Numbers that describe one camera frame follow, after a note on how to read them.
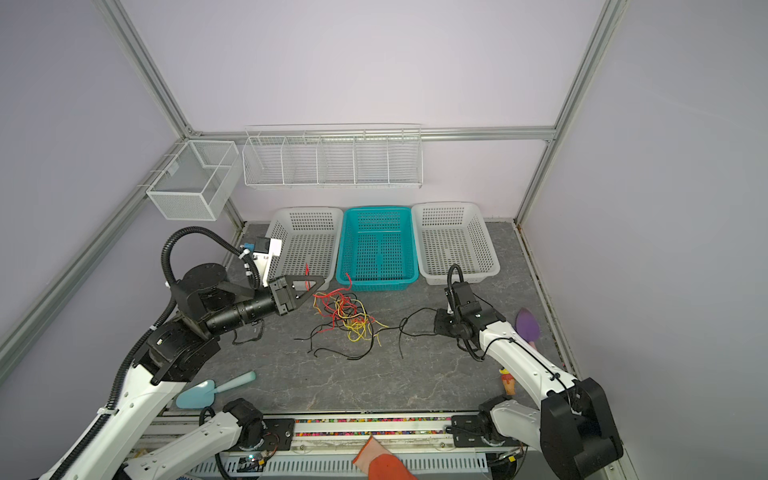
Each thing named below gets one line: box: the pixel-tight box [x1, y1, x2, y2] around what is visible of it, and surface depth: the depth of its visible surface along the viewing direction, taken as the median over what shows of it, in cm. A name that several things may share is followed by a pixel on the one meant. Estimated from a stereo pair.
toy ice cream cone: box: [499, 368, 517, 395], surface depth 81 cm
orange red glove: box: [352, 435, 418, 480], surface depth 71 cm
